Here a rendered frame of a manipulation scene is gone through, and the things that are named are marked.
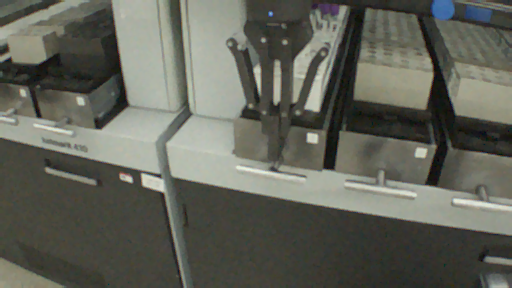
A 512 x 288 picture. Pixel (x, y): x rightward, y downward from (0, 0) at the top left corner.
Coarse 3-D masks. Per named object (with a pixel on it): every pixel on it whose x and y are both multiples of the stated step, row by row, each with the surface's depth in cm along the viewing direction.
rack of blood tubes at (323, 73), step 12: (324, 36) 69; (336, 36) 70; (336, 48) 75; (276, 60) 59; (300, 60) 59; (324, 60) 59; (276, 72) 55; (300, 72) 56; (324, 72) 56; (276, 84) 55; (300, 84) 54; (324, 84) 60; (276, 96) 56; (312, 96) 54; (312, 108) 55
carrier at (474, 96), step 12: (456, 84) 53; (468, 84) 51; (480, 84) 51; (492, 84) 50; (504, 84) 51; (456, 96) 53; (468, 96) 52; (480, 96) 51; (492, 96) 51; (504, 96) 50; (456, 108) 54; (468, 108) 53; (480, 108) 52; (492, 108) 52; (504, 108) 51; (492, 120) 53; (504, 120) 52
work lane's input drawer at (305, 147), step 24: (336, 72) 71; (336, 96) 64; (240, 120) 56; (312, 120) 53; (240, 144) 58; (264, 144) 57; (288, 144) 56; (312, 144) 54; (240, 168) 55; (264, 168) 54; (312, 168) 57
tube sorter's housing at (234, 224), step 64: (192, 0) 58; (192, 64) 64; (256, 64) 67; (192, 128) 67; (192, 192) 67; (256, 192) 63; (320, 192) 59; (448, 192) 53; (192, 256) 78; (256, 256) 72; (320, 256) 67; (384, 256) 63; (448, 256) 59
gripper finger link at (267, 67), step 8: (264, 40) 45; (264, 48) 45; (264, 56) 46; (264, 64) 46; (272, 64) 48; (264, 72) 48; (272, 72) 49; (264, 80) 48; (272, 80) 50; (264, 88) 49; (272, 88) 50; (264, 96) 49; (272, 96) 51; (264, 104) 50; (272, 104) 52; (264, 112) 50
